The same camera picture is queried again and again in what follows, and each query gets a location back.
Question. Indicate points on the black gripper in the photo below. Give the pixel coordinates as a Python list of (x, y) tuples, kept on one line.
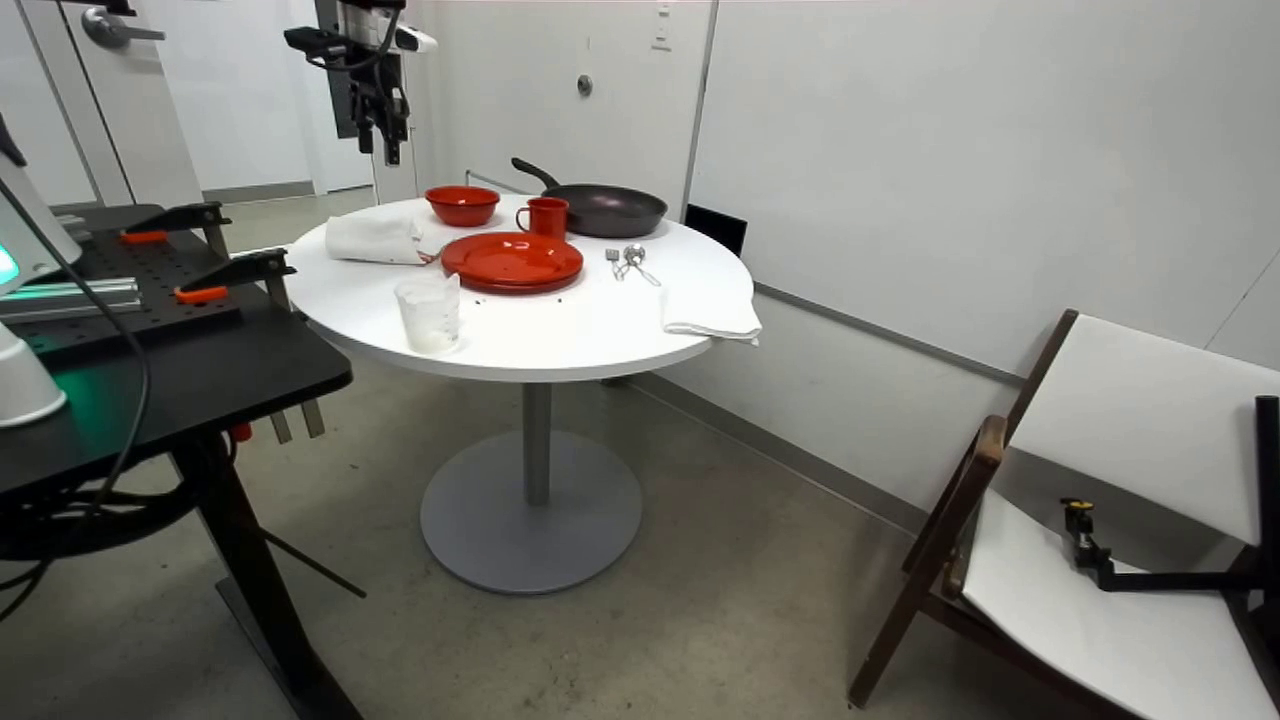
[(371, 89)]

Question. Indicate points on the white red striped tea towel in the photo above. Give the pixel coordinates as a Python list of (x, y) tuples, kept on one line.
[(372, 242)]

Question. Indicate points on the red plate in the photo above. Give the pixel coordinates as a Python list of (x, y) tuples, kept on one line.
[(514, 261)]

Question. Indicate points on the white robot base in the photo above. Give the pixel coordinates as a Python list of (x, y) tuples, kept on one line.
[(26, 382)]

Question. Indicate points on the red bowl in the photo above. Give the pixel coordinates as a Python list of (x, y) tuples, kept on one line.
[(463, 206)]

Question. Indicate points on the clear plastic measuring cup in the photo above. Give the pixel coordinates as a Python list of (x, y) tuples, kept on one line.
[(430, 317)]

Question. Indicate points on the red mug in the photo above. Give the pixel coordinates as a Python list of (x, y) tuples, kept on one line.
[(544, 217)]

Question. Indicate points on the round door lock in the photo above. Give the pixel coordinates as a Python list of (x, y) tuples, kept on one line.
[(586, 86)]

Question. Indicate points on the black orange bar clamp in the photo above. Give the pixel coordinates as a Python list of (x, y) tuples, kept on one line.
[(147, 238), (207, 292)]

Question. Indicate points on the black frying pan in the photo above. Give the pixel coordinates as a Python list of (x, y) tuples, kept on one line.
[(606, 208)]

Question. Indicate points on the metal fork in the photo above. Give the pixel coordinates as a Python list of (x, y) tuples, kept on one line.
[(617, 261)]

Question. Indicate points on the metal spoon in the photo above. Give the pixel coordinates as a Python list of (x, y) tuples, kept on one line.
[(638, 258)]

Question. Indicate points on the black desk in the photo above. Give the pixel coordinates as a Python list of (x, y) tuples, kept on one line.
[(200, 373)]

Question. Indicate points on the black chair back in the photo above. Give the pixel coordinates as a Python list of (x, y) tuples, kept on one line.
[(717, 229)]

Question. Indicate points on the grey tilted panel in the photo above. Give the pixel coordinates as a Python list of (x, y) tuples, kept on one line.
[(32, 223)]

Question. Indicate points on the plain white folded cloth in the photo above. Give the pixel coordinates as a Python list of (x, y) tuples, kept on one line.
[(705, 306)]

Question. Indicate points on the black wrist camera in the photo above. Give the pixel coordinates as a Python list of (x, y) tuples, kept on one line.
[(311, 43)]

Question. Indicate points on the round white pedestal table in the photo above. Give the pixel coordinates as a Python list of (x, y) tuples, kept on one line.
[(533, 455)]

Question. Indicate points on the aluminium extrusion rail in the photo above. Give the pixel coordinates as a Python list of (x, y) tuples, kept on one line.
[(67, 296)]

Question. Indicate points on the wooden frame white panels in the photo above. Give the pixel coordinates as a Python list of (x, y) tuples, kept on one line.
[(1135, 401)]

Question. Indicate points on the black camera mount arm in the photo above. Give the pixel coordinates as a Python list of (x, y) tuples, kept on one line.
[(1172, 583)]

